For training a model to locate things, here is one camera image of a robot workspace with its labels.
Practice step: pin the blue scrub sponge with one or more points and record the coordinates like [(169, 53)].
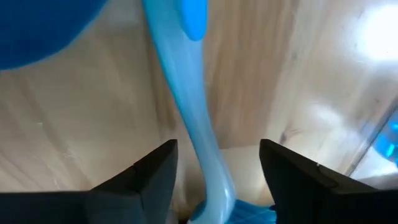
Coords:
[(37, 28)]

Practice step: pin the blue Dawn dish soap bottle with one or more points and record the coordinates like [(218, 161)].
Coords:
[(388, 143)]

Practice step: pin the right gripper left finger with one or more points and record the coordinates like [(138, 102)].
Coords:
[(124, 199)]

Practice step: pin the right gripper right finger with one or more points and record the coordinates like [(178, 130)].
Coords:
[(311, 199)]

